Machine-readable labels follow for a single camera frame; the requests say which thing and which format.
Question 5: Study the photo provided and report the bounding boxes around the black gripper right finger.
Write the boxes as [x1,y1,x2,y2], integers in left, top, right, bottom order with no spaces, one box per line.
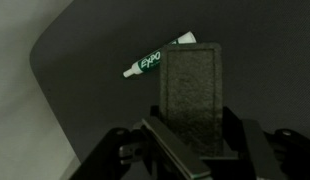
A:
[223,105,310,180]

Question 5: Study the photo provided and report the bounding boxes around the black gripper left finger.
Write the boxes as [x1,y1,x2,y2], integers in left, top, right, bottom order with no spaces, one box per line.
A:
[68,104,213,180]

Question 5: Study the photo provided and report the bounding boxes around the green Expo marker without cap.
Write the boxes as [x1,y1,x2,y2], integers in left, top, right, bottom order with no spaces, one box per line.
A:
[122,30,198,79]

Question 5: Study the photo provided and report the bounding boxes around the black felt whiteboard eraser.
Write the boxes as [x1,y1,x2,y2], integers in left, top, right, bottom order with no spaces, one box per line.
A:
[158,42,224,158]

